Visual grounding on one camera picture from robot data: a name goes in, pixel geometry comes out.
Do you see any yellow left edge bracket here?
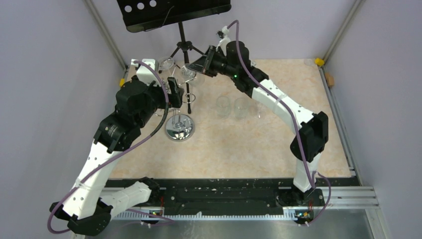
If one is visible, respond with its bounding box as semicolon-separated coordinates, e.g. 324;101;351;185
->
119;78;126;87

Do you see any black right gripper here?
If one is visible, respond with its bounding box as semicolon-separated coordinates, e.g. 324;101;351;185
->
188;46;237;79

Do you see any yellow corner bracket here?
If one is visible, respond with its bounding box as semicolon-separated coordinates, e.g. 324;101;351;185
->
314;58;325;67

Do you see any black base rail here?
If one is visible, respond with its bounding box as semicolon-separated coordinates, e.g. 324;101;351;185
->
105;177;360;217

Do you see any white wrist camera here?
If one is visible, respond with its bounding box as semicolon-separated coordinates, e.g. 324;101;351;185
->
217;26;231;55
131;58;157;85

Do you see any large plain wine glass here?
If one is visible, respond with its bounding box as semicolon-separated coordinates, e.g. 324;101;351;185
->
252;103;264;119

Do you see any small wooden block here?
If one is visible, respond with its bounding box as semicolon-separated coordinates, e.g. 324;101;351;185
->
324;72;335;87

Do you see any black music stand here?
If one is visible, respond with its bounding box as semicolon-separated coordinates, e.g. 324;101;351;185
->
116;0;232;75

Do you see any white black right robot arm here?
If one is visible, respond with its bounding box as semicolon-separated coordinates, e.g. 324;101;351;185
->
187;41;328;205

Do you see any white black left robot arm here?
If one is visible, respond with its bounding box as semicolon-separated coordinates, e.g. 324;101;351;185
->
49;77;184;236

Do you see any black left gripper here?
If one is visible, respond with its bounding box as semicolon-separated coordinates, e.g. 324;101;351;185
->
136;76;184;128

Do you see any aluminium frame post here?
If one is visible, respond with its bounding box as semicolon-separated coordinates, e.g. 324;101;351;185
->
83;0;128;70
323;0;365;65

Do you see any chrome wine glass rack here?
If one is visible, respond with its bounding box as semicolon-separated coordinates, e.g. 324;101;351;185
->
153;61;197;142

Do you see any aluminium frame post right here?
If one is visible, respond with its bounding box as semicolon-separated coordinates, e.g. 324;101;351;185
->
323;0;365;65

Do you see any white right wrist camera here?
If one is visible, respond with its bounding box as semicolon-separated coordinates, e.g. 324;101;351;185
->
217;26;231;55

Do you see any aluminium frame post left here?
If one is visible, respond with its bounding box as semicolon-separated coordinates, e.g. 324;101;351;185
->
83;0;128;70

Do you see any tall rear wine glass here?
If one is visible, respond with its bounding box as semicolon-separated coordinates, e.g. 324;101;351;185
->
158;56;176;74

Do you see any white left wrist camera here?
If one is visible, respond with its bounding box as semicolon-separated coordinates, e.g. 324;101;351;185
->
131;58;157;85

